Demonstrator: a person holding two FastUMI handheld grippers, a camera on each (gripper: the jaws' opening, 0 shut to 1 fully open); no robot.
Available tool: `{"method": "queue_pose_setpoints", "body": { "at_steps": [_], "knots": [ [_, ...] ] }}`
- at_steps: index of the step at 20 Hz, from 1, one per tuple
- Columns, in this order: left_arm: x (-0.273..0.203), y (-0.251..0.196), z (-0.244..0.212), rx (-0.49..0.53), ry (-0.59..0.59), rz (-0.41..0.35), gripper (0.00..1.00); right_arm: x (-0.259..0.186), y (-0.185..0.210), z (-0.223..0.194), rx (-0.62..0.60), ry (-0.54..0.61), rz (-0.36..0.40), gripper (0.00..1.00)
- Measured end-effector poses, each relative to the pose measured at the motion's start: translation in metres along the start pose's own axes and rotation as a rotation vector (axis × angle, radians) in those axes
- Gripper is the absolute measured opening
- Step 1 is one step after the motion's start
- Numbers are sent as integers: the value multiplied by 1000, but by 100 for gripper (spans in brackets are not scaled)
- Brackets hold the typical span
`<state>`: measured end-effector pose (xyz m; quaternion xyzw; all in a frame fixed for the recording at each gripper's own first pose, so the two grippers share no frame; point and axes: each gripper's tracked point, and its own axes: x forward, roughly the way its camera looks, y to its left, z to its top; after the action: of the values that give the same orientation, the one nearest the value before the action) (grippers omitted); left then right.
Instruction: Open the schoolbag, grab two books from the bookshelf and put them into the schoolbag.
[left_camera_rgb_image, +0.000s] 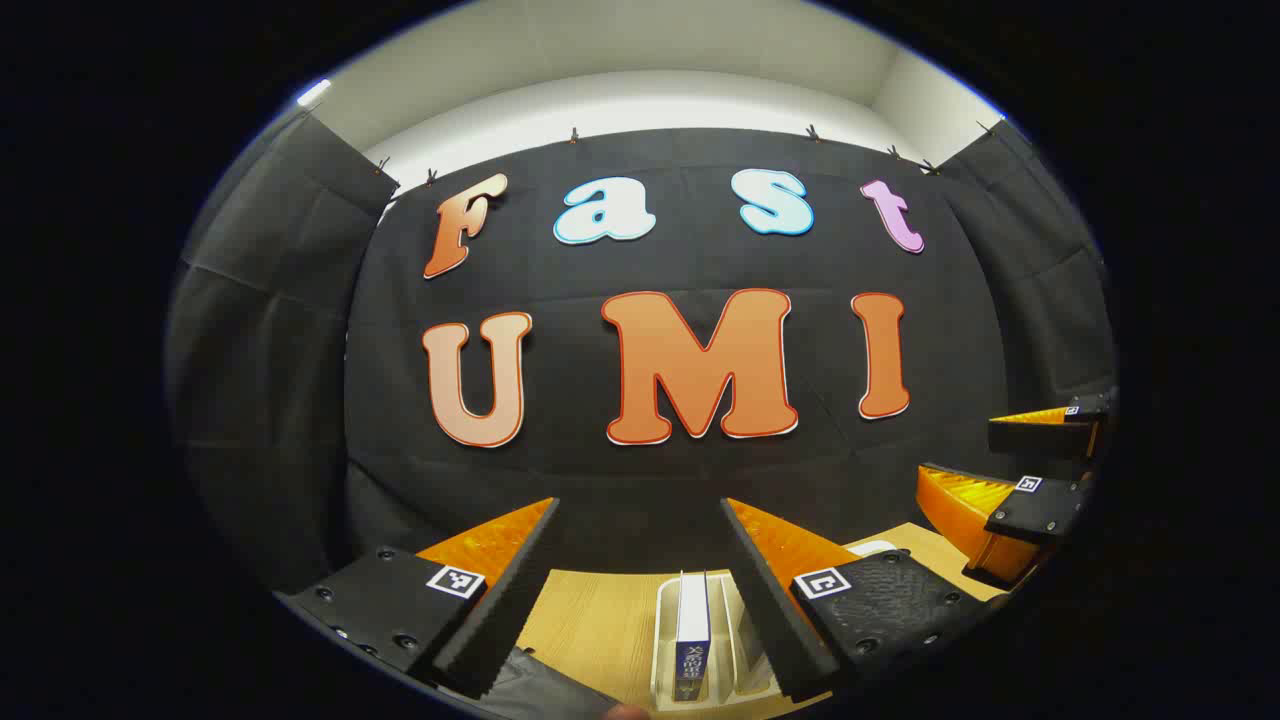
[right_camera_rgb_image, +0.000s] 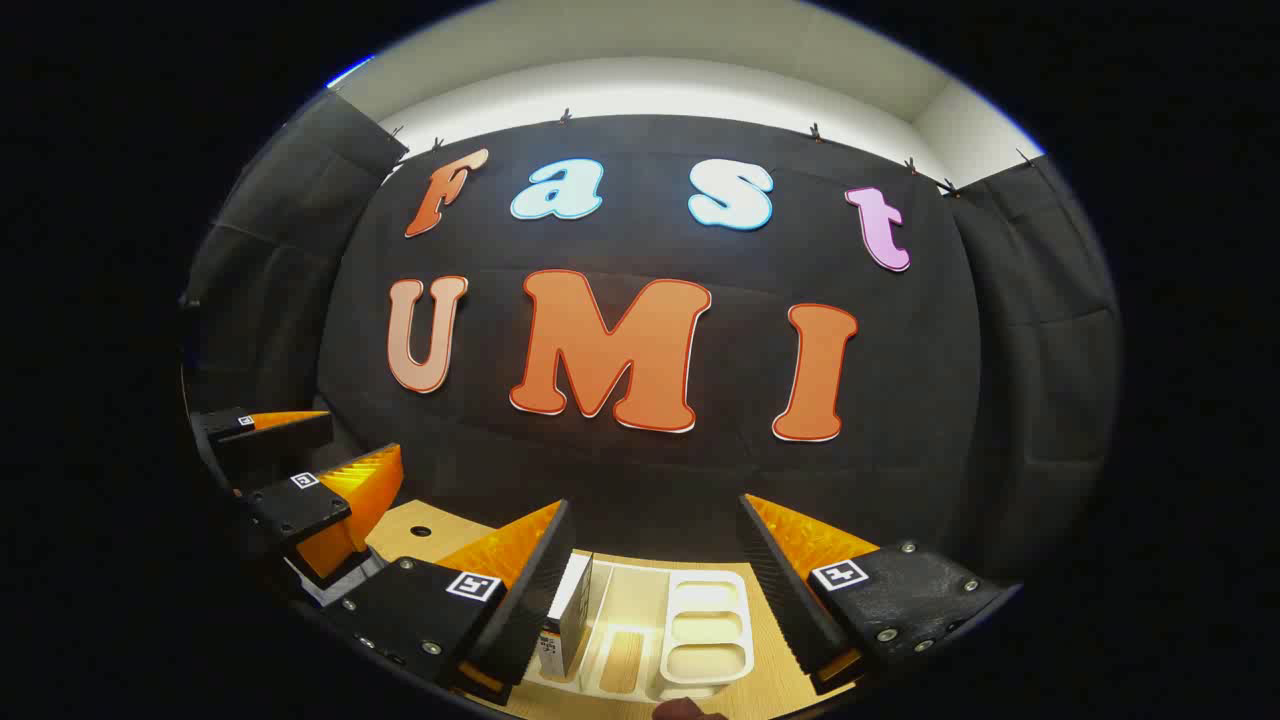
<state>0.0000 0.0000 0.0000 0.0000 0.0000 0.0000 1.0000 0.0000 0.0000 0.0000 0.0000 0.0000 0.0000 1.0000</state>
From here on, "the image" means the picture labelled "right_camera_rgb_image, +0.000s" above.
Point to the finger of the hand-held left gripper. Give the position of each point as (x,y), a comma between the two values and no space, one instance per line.
(270,445)
(300,510)

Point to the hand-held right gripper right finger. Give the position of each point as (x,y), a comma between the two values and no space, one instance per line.
(775,590)

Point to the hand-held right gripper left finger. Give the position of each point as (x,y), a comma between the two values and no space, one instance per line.
(530,590)

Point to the thick book with grey cover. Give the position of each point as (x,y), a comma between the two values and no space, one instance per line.
(576,630)

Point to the white bookshelf rack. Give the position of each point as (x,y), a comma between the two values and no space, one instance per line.
(705,625)

